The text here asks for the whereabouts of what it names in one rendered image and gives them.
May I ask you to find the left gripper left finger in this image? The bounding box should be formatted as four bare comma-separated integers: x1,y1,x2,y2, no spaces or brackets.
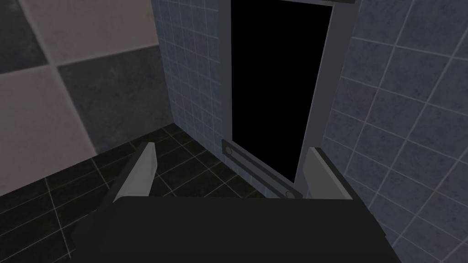
112,142,158,204

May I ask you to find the black window with grey frame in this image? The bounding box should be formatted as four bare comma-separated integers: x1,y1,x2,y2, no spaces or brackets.
218,0,361,201

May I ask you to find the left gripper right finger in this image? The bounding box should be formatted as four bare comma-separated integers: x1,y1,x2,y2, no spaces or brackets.
303,147,354,200

